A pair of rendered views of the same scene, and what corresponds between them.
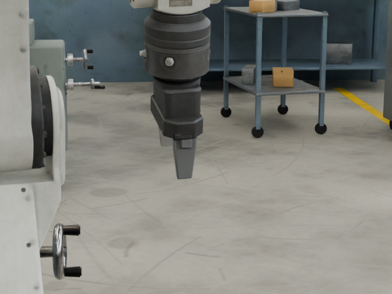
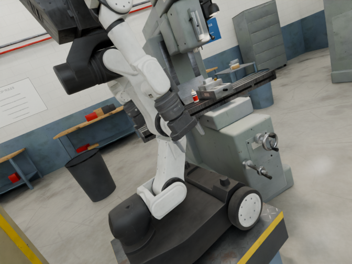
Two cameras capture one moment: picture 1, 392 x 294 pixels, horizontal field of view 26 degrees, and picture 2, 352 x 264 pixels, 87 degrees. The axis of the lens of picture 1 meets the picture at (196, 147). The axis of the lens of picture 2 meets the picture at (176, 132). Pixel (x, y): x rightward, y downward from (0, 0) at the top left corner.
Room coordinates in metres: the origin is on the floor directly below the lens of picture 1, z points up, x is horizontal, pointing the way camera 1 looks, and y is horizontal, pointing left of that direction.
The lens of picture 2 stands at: (1.03, -0.63, 1.22)
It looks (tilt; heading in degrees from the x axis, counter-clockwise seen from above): 17 degrees down; 81
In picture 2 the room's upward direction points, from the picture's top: 22 degrees counter-clockwise
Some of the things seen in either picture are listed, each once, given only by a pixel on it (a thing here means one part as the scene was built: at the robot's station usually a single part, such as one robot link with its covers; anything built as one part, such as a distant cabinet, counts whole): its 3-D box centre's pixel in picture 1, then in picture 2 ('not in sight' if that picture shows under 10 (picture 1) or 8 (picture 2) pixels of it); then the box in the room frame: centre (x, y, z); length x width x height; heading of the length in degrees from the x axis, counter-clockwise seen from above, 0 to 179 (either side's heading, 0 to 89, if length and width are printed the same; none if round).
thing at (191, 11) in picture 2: not in sight; (196, 24); (1.65, 0.71, 1.45); 0.04 x 0.04 x 0.21; 4
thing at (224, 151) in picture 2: not in sight; (230, 147); (1.64, 0.80, 0.42); 0.81 x 0.32 x 0.60; 94
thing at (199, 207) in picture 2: not in sight; (172, 202); (1.00, 0.24, 0.59); 0.64 x 0.52 x 0.33; 17
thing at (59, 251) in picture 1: (42, 251); (265, 140); (1.68, 0.32, 0.62); 0.16 x 0.12 x 0.12; 94
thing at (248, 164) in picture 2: not in sight; (256, 168); (1.54, 0.28, 0.50); 0.22 x 0.06 x 0.06; 94
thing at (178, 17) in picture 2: not in sight; (188, 26); (1.64, 0.82, 1.47); 0.21 x 0.19 x 0.32; 4
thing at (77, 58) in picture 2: not in sight; (92, 62); (0.95, 0.23, 1.37); 0.28 x 0.13 x 0.18; 17
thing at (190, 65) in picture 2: not in sight; (188, 107); (1.60, 1.43, 0.78); 0.50 x 0.47 x 1.56; 94
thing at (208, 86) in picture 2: not in sight; (212, 84); (1.65, 0.76, 1.01); 0.15 x 0.06 x 0.04; 2
